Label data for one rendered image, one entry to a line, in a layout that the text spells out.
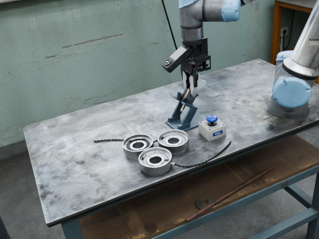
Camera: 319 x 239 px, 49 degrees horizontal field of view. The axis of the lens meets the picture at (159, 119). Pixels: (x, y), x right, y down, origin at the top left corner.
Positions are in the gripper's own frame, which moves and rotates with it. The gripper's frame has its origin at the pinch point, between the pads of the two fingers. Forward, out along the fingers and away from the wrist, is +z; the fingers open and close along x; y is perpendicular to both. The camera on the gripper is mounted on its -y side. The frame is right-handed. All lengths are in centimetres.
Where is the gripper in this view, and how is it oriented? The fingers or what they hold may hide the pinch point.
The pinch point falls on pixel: (190, 93)
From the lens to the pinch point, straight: 129.1
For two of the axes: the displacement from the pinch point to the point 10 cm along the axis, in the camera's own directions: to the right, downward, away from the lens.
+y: 8.8, -3.1, 3.6
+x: -4.7, -4.1, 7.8
